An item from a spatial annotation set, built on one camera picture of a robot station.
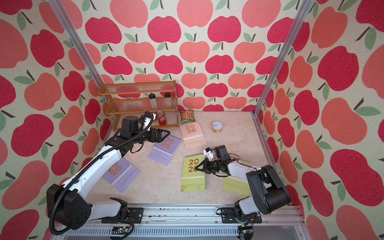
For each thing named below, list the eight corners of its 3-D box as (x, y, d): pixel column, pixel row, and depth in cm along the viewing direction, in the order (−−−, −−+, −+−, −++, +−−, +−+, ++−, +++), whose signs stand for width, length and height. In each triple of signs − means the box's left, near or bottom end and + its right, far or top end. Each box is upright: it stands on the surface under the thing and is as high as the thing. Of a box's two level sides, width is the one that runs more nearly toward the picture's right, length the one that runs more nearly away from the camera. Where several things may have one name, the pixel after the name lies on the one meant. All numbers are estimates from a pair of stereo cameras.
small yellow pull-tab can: (212, 134, 109) (212, 129, 105) (211, 125, 114) (211, 121, 110) (221, 134, 109) (223, 129, 105) (220, 125, 114) (221, 121, 110)
